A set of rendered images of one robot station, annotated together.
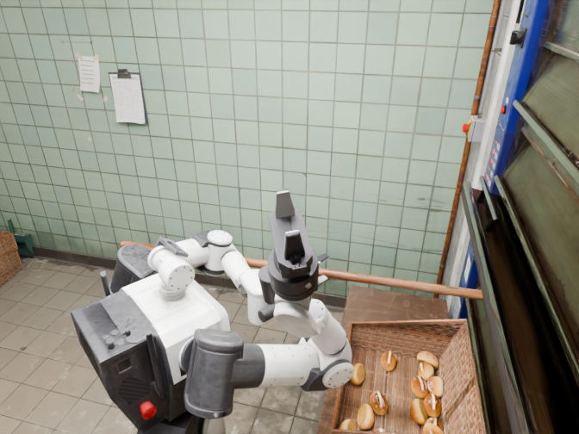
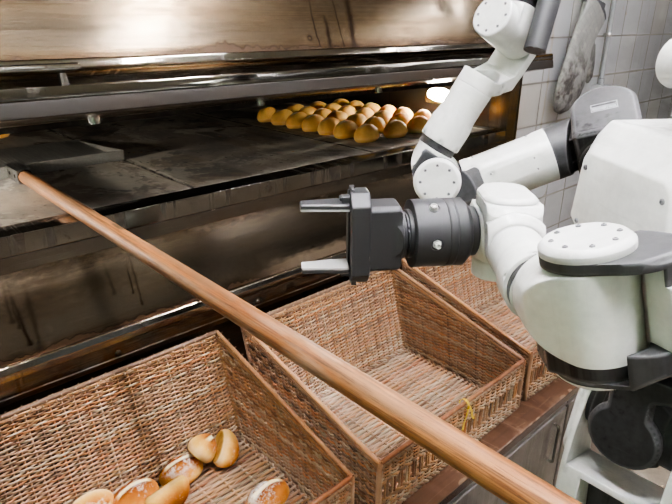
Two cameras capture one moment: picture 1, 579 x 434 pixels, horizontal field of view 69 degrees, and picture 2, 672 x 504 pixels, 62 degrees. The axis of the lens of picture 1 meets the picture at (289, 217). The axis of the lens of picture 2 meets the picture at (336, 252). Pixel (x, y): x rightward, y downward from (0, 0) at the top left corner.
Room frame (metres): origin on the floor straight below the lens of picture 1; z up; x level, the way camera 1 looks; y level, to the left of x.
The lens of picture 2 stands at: (1.63, 0.28, 1.53)
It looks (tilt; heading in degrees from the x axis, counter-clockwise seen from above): 22 degrees down; 213
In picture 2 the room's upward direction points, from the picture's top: straight up
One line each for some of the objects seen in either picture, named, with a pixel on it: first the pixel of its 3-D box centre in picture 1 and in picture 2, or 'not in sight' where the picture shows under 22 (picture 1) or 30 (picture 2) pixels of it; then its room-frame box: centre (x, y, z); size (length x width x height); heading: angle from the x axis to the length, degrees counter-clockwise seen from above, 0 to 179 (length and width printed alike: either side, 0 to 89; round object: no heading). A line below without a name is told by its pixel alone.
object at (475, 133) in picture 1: (476, 128); not in sight; (1.96, -0.88, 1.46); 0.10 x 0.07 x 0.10; 165
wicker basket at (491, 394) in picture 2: not in sight; (385, 367); (0.54, -0.27, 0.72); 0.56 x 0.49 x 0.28; 166
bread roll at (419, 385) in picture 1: (420, 385); not in sight; (1.19, -0.53, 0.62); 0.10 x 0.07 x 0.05; 178
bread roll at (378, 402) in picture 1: (378, 400); not in sight; (1.12, -0.35, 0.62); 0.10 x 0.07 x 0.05; 3
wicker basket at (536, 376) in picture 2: not in sight; (511, 297); (-0.03, -0.13, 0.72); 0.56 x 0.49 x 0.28; 164
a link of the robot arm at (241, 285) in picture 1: (254, 289); (505, 227); (0.96, 0.10, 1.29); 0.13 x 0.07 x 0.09; 29
